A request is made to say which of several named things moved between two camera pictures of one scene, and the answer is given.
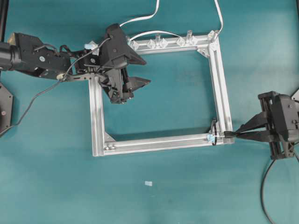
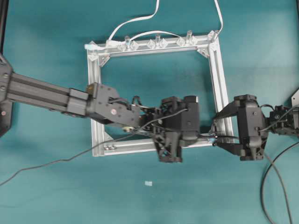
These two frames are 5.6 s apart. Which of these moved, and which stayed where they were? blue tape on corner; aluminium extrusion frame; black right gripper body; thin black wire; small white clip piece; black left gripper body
Moved: thin black wire; black right gripper body; black left gripper body
Stayed: blue tape on corner; aluminium extrusion frame; small white clip piece
